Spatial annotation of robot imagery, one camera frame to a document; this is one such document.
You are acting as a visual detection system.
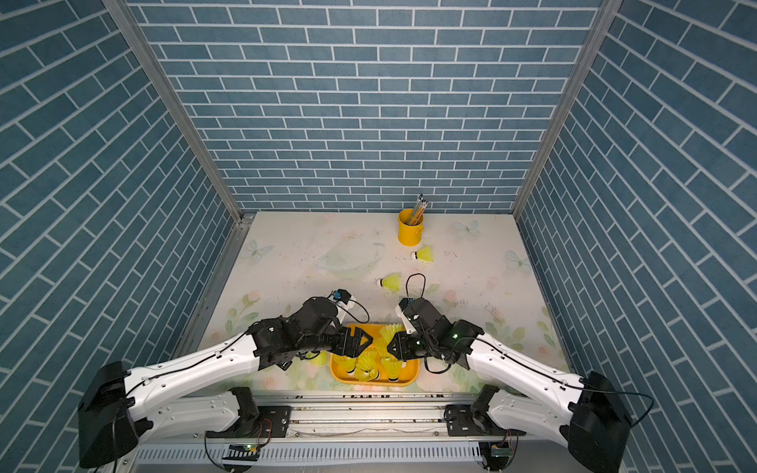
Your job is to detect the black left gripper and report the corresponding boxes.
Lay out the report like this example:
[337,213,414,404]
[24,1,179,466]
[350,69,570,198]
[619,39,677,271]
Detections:
[298,323,376,358]

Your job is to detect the yellow-green shuttlecock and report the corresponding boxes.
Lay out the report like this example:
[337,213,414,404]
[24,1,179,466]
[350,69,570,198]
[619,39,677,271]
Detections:
[309,352,328,367]
[354,348,380,382]
[333,356,357,376]
[411,246,434,263]
[378,273,401,293]
[382,355,404,382]
[380,323,405,346]

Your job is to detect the orange plastic storage box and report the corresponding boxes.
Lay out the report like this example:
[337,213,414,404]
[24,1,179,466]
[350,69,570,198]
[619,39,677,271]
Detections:
[329,323,420,387]

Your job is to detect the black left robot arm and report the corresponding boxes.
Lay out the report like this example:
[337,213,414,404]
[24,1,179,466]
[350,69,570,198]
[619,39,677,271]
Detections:
[77,290,373,468]

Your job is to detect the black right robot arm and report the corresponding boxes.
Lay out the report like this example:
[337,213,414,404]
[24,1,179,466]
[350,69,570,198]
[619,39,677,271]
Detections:
[388,298,633,472]

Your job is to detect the black robot base joint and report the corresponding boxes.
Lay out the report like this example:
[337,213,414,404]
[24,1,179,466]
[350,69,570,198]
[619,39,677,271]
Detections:
[443,384,526,437]

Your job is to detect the black left base joint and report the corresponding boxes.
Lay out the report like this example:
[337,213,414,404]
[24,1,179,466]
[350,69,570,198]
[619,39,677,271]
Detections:
[206,387,293,439]

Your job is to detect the yellow pen holder cup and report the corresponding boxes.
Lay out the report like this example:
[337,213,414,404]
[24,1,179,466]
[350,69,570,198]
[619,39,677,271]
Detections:
[397,209,424,248]

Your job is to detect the pencils in cup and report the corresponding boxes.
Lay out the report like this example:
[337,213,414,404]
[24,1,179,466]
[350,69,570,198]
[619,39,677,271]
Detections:
[405,194,428,226]

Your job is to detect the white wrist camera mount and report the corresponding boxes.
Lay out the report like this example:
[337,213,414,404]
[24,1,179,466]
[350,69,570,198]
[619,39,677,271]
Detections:
[395,298,416,334]

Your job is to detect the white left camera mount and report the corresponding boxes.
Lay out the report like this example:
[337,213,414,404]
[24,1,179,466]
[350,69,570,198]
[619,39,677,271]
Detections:
[327,289,358,323]

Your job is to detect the aluminium table edge rail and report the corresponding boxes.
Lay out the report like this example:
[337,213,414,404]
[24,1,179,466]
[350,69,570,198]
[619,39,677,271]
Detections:
[173,215,254,358]

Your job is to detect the aluminium corner frame post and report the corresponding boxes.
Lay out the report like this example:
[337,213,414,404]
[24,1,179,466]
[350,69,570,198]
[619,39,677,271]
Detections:
[103,0,244,223]

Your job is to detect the aluminium right corner post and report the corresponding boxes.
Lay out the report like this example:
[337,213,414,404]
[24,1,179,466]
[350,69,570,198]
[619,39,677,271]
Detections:
[513,0,622,222]

